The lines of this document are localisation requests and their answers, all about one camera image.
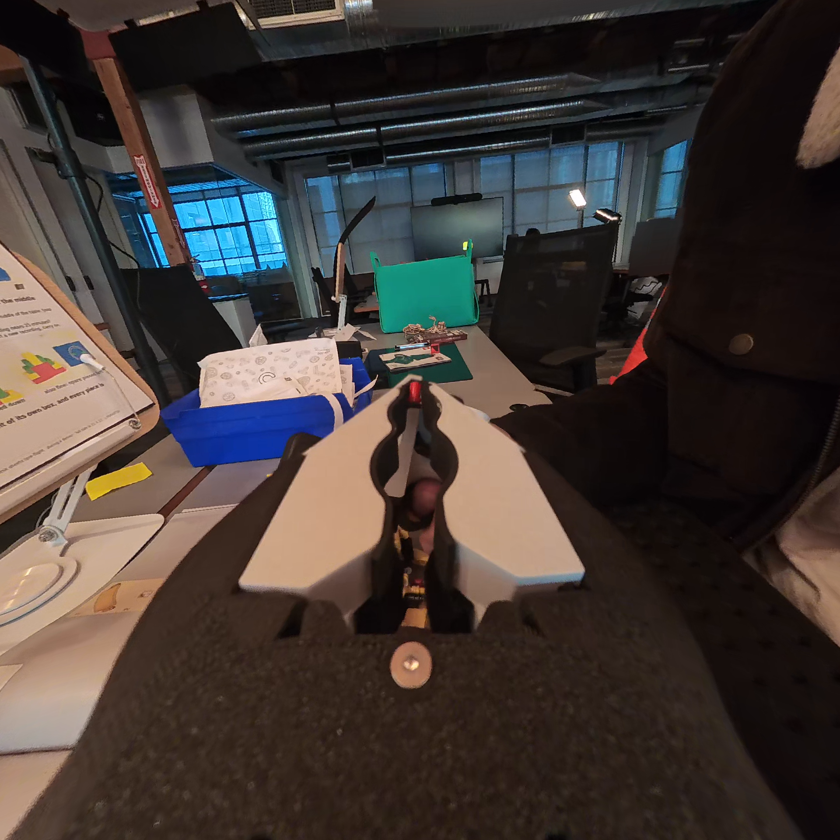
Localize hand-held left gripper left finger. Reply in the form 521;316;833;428
238;376;414;634

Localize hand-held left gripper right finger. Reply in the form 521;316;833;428
423;381;586;634

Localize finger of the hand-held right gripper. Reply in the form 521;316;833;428
384;420;421;500

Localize instruction booklet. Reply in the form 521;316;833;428
0;505;245;756

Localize grey desk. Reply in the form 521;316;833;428
0;320;553;840

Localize person's right hand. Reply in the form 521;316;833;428
408;477;445;560

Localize white and green card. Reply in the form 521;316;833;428
378;350;454;374

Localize blue storage bin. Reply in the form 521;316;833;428
160;357;375;469

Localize green cutting mat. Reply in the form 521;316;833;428
364;344;474;390

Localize white paper bag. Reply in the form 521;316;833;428
196;337;379;429

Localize yellow paper note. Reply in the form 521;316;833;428
84;462;154;501

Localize wooden sign board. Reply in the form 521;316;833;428
0;241;161;521

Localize orange traffic cone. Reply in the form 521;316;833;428
609;314;658;386

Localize black mesh office chair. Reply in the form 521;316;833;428
488;222;622;396

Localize perforated grey panel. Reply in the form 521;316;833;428
577;492;840;840

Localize grey ceiling ducts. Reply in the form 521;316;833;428
209;71;658;166

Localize metal pole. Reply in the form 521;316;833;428
20;56;166;409

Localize wall display screen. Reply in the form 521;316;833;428
411;196;505;264

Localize wooden post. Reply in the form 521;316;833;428
79;29;193;268

